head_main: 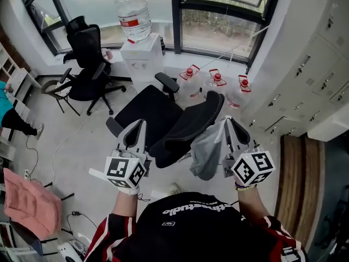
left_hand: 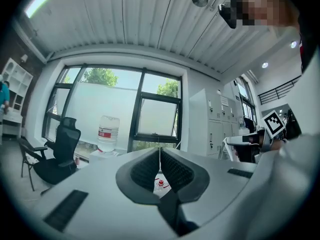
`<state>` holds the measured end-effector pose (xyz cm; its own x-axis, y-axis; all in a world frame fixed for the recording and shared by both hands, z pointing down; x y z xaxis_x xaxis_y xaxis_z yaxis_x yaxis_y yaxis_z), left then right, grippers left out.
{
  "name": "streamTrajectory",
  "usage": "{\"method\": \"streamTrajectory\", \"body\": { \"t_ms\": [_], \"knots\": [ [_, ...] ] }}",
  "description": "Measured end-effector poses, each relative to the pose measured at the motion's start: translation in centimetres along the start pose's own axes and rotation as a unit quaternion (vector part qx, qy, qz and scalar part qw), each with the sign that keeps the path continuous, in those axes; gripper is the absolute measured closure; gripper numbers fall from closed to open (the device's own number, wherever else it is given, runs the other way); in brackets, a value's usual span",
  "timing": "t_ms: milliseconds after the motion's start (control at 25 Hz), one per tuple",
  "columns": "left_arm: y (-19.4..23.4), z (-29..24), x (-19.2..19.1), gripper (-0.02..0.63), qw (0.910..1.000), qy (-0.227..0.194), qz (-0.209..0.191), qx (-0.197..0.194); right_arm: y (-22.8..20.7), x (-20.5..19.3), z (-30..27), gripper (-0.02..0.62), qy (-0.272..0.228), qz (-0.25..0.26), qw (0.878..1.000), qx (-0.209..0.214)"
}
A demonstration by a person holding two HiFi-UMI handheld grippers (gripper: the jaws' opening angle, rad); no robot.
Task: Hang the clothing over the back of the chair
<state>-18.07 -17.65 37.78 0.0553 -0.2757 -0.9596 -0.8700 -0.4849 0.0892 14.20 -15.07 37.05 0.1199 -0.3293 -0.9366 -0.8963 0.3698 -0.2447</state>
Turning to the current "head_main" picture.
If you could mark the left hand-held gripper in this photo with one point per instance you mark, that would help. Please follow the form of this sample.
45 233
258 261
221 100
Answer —
121 169

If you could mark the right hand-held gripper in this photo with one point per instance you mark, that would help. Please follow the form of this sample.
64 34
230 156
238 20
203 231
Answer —
253 168

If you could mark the black armrest office chair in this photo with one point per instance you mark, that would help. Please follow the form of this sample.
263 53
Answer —
152 113

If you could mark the grey clothes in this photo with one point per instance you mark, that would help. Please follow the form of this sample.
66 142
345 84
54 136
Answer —
207 151

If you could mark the person's right forearm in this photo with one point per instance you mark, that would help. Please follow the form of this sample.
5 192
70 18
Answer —
252 203

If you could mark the person's left forearm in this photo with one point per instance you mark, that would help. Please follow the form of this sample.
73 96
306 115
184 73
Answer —
124 205

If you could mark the black headrest office chair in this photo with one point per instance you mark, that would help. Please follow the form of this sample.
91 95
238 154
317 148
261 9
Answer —
87 72

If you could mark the small dark chair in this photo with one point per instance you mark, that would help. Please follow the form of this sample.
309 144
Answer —
58 90

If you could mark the empty red-capped water bottle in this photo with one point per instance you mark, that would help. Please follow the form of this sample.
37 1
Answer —
240 97
216 83
189 83

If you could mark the person's white shoe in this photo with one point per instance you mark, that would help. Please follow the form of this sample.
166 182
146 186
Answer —
174 189

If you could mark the white water dispenser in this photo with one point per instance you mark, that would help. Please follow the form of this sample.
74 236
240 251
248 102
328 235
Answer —
143 61

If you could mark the wooden panel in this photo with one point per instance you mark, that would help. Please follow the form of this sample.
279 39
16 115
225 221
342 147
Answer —
300 190

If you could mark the pink cup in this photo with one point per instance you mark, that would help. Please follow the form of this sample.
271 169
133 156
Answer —
109 54

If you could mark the white window pole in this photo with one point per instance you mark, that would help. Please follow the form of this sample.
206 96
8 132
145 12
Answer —
237 46

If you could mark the black metal stand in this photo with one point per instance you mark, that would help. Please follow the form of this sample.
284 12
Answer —
66 196

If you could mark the slim black bottle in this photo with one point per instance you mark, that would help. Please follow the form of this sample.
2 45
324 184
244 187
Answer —
162 46

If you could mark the grey metal lockers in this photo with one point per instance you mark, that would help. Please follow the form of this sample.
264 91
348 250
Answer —
305 72

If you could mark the black power adapter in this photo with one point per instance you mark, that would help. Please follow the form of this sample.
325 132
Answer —
75 213

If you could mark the person's black red-striped shirt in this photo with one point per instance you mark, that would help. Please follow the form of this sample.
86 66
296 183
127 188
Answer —
196 228

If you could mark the white power strip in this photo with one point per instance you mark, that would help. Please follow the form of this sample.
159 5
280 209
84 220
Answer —
26 174

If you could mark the large clear water bottle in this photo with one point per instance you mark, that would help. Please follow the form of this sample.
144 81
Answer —
133 15

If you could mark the pink quilted cushion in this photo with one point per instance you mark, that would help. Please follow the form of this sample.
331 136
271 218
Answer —
30 203

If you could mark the white bookshelf desk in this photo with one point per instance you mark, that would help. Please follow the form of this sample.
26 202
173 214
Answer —
16 80

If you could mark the white round appliance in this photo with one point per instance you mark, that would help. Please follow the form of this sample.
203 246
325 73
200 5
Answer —
66 251

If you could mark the black window frame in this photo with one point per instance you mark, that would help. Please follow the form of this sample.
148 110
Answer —
176 15

